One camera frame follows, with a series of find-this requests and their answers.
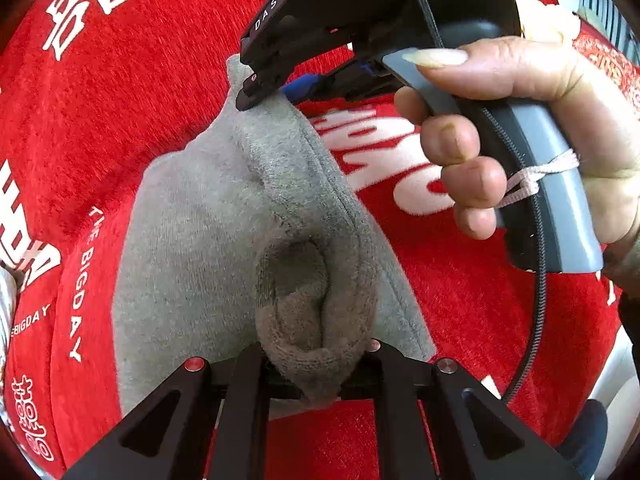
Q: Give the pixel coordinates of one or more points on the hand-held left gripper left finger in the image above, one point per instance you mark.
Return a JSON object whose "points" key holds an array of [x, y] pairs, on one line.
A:
{"points": [[247, 385]]}

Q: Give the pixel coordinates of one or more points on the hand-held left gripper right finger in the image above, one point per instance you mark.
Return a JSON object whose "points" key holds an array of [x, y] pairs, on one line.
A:
{"points": [[395, 385]]}

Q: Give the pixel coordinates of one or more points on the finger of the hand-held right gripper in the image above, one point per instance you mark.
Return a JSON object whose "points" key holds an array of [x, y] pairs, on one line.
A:
{"points": [[300, 87], [350, 82]]}

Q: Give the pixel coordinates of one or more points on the grey knit sweater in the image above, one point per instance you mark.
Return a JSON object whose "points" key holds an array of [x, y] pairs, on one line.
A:
{"points": [[200, 235]]}

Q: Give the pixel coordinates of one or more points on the person's right hand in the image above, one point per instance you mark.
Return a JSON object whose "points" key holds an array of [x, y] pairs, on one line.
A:
{"points": [[590, 125]]}

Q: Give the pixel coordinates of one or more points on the cream cloth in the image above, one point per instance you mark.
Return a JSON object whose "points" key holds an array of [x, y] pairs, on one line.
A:
{"points": [[545, 20]]}

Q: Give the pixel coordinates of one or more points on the red gold patterned cushion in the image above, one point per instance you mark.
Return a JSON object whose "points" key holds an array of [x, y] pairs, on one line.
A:
{"points": [[610, 60]]}

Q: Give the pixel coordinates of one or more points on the person's blue jeans leg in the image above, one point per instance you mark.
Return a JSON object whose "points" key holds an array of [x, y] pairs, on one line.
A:
{"points": [[585, 435]]}

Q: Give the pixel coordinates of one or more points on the red printed sofa cover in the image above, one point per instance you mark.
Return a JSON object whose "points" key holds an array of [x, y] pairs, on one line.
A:
{"points": [[100, 110]]}

